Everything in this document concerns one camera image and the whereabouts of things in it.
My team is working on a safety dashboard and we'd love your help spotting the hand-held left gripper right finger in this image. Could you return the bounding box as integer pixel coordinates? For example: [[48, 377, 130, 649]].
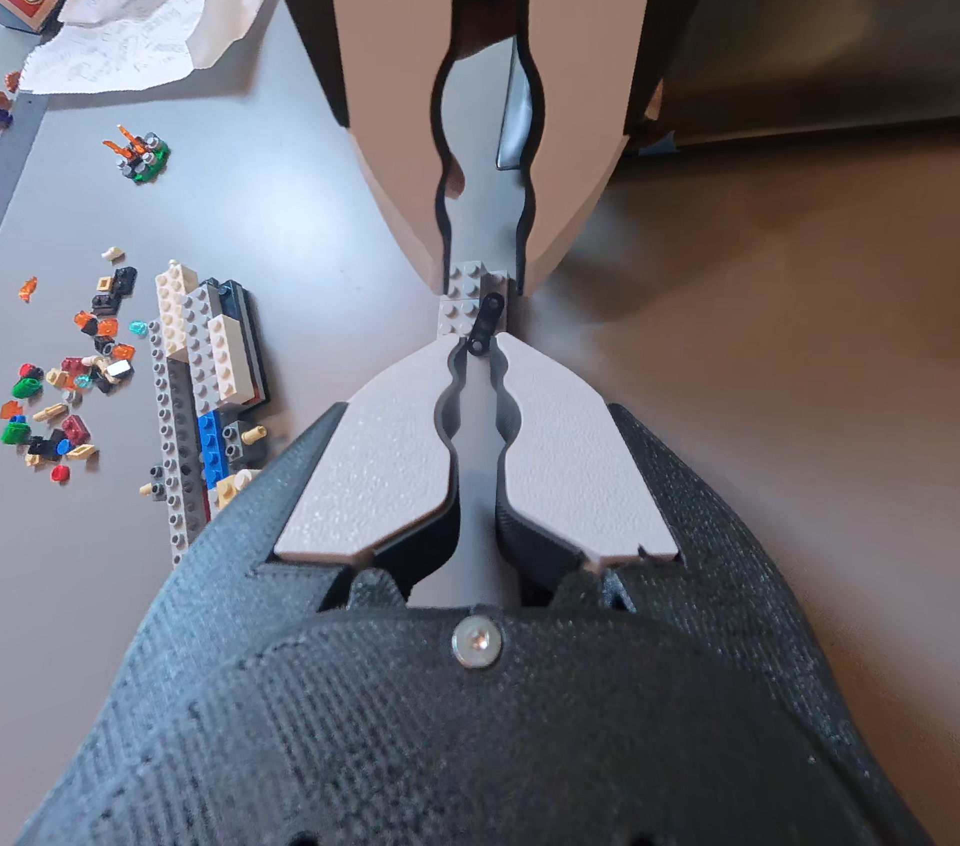
[[491, 333, 681, 573]]

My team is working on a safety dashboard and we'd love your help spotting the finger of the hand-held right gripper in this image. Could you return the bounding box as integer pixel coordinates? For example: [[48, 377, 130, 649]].
[[318, 0, 466, 296], [513, 0, 666, 301]]

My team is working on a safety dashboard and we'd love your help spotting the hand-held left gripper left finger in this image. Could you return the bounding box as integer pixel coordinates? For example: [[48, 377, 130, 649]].
[[273, 336, 460, 562]]

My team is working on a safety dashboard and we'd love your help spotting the small black lego piece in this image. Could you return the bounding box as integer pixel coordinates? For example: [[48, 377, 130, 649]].
[[465, 293, 506, 357]]

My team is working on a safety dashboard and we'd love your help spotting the grey lego model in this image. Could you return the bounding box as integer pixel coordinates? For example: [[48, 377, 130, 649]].
[[138, 259, 270, 566]]

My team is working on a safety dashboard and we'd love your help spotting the lego campfire on green plate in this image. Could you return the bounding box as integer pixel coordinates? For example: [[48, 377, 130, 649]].
[[103, 124, 172, 185]]

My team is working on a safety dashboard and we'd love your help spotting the black lego plate assembly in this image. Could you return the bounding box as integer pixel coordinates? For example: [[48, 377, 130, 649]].
[[91, 267, 138, 316]]

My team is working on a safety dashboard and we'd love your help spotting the pile of loose lego pieces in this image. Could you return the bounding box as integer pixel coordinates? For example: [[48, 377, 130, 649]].
[[0, 309, 138, 485]]

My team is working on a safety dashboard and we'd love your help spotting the dark rectangular pad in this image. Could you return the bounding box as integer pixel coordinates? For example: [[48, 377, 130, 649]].
[[497, 0, 960, 174]]

